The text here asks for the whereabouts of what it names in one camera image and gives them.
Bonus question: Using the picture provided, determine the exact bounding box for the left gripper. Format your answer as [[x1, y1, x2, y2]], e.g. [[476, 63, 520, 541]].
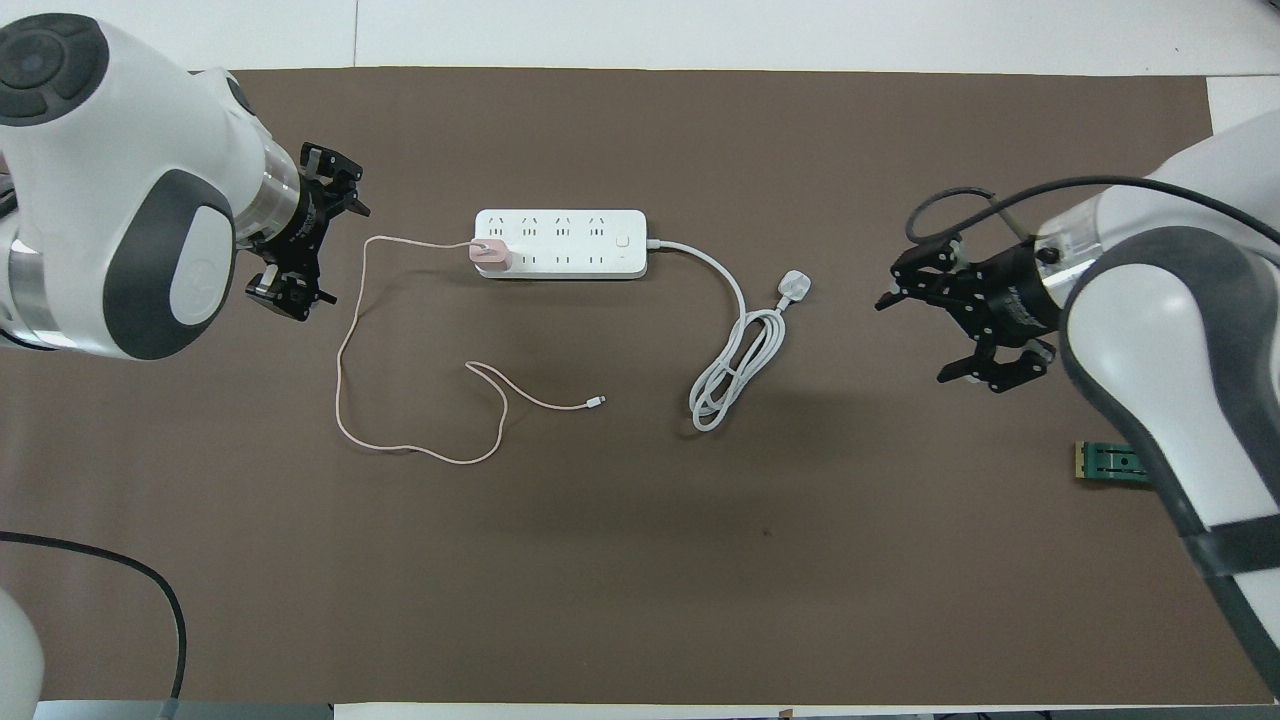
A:
[[244, 142, 372, 324]]

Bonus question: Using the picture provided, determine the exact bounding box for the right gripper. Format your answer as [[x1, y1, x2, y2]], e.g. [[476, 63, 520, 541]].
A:
[[874, 234, 1065, 394]]

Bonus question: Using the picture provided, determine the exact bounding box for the green block with black slots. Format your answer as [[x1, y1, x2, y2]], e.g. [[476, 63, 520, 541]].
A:
[[1074, 440, 1152, 487]]

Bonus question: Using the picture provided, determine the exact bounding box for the white power strip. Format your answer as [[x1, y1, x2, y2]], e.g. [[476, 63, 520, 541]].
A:
[[473, 207, 650, 281]]

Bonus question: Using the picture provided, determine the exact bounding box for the black cable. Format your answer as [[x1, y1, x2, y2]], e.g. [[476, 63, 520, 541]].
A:
[[0, 531, 189, 703], [904, 176, 1280, 269]]

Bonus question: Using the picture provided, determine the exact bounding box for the pink charging cable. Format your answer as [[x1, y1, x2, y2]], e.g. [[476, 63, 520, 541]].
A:
[[334, 234, 608, 467]]

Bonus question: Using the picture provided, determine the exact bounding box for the white power cord with plug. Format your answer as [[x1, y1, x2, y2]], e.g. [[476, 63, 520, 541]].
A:
[[645, 237, 813, 434]]

